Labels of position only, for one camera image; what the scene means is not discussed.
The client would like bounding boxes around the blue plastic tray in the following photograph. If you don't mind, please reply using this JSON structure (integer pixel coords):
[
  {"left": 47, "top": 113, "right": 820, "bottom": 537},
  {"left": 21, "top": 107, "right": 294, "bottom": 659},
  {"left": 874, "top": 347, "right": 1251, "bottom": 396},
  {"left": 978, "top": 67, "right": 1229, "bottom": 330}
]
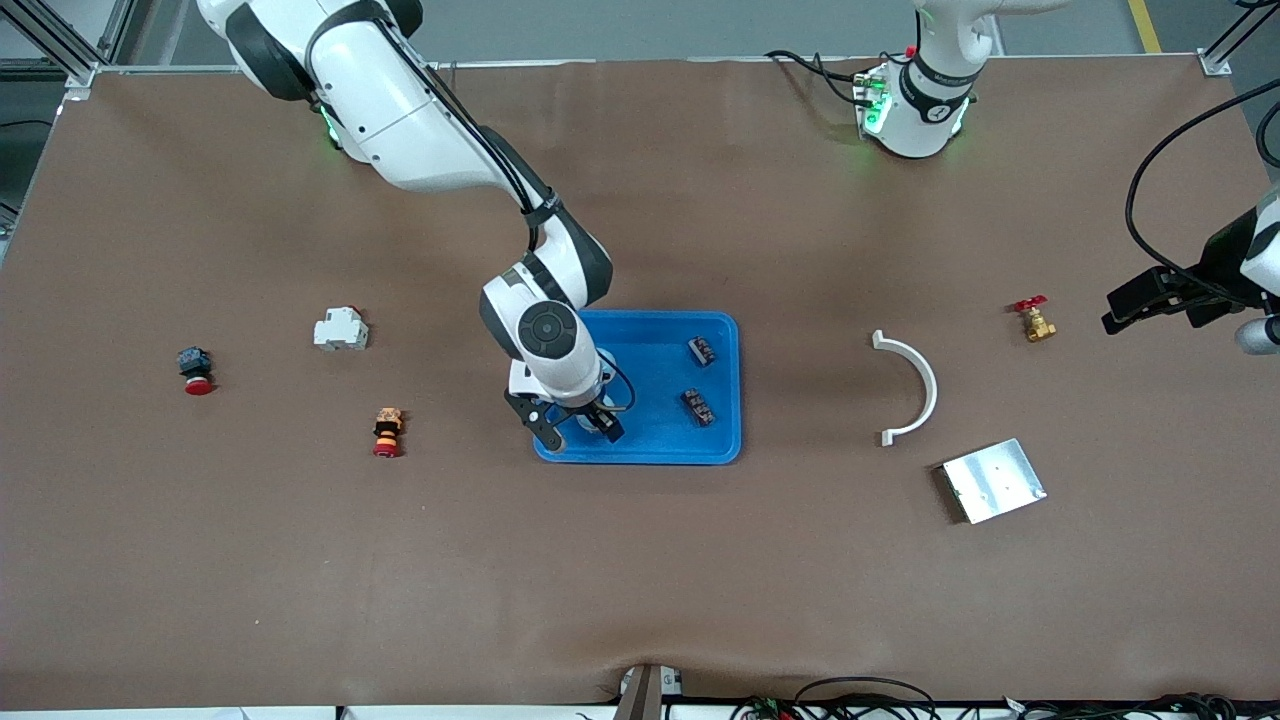
[{"left": 533, "top": 310, "right": 742, "bottom": 466}]

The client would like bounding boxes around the brown table mat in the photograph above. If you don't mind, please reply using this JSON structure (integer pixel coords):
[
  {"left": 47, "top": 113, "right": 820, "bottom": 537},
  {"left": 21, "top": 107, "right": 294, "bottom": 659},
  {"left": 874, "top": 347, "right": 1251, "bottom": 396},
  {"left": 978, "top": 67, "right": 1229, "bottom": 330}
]
[{"left": 0, "top": 55, "right": 1280, "bottom": 711}]

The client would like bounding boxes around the red emergency stop orange body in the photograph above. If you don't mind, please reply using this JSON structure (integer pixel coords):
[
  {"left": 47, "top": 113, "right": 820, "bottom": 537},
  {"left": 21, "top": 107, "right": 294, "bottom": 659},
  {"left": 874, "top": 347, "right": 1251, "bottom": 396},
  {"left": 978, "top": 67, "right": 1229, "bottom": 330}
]
[{"left": 372, "top": 406, "right": 407, "bottom": 459}]

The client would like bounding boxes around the white circuit breaker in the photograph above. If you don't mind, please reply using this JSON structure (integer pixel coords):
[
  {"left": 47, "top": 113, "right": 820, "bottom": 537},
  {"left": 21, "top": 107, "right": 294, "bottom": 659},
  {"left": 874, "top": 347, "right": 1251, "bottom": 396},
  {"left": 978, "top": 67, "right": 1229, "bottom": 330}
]
[{"left": 313, "top": 306, "right": 370, "bottom": 352}]

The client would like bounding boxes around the aluminium plate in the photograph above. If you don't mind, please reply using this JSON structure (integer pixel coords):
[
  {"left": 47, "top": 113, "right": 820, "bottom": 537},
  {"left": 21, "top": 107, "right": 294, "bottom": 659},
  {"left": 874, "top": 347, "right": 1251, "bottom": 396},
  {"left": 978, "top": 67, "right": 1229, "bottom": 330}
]
[{"left": 940, "top": 438, "right": 1048, "bottom": 526}]

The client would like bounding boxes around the red push button black base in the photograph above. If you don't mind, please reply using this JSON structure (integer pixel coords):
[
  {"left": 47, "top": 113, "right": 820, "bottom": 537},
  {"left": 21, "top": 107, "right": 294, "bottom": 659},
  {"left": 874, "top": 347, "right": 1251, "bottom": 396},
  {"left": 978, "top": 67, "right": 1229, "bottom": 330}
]
[{"left": 177, "top": 346, "right": 215, "bottom": 397}]

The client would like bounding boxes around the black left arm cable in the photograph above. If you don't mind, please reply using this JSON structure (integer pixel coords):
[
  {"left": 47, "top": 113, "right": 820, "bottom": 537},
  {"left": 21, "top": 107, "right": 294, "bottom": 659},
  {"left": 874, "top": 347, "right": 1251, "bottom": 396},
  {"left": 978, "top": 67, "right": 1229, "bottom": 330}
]
[{"left": 1125, "top": 78, "right": 1280, "bottom": 301}]

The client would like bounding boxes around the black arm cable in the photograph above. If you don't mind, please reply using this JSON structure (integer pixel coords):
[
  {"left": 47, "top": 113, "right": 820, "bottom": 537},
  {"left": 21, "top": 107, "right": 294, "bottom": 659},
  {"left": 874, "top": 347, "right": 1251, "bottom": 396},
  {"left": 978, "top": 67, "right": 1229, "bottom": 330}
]
[
  {"left": 1125, "top": 78, "right": 1280, "bottom": 301},
  {"left": 395, "top": 30, "right": 633, "bottom": 413}
]

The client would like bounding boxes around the brass valve red handle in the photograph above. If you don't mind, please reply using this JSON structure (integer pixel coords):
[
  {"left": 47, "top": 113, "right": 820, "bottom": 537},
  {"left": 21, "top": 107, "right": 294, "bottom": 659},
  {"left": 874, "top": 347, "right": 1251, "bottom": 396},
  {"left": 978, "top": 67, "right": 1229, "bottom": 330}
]
[{"left": 1012, "top": 295, "right": 1058, "bottom": 344}]

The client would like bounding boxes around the aluminium frame post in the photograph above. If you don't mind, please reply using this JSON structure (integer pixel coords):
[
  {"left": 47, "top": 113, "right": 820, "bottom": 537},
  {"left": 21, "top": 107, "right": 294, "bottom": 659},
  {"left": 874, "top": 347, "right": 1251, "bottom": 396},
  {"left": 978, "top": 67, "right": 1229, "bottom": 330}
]
[
  {"left": 0, "top": 0, "right": 131, "bottom": 101},
  {"left": 1198, "top": 0, "right": 1280, "bottom": 76}
]

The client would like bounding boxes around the white curved plastic bracket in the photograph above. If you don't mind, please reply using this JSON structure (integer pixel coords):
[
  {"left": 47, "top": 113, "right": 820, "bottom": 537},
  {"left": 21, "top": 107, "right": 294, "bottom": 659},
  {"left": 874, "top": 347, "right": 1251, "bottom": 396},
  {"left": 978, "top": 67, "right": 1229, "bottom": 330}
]
[{"left": 871, "top": 329, "right": 940, "bottom": 448}]

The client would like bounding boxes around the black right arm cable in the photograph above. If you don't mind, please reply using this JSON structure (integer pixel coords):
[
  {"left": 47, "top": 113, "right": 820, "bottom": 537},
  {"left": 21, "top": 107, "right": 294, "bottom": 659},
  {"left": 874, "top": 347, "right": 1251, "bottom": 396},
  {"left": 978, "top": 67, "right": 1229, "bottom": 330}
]
[{"left": 395, "top": 30, "right": 633, "bottom": 413}]

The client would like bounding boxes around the metal table edge bracket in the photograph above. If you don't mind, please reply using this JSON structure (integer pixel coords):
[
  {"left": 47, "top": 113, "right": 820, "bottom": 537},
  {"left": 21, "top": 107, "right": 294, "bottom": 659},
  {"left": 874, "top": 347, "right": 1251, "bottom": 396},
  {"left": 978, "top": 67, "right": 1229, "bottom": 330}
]
[{"left": 615, "top": 663, "right": 686, "bottom": 720}]

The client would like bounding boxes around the black cable bundle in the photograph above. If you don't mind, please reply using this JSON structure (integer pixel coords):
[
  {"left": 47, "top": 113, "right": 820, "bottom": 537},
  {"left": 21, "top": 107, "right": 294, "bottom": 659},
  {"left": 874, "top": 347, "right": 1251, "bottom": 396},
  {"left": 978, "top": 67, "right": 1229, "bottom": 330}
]
[{"left": 730, "top": 676, "right": 1280, "bottom": 720}]

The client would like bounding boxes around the black base cable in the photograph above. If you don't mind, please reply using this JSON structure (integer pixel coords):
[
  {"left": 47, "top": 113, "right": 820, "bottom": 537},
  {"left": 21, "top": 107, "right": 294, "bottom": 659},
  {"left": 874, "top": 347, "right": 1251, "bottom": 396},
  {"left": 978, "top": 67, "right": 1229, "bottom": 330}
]
[{"left": 765, "top": 48, "right": 871, "bottom": 106}]

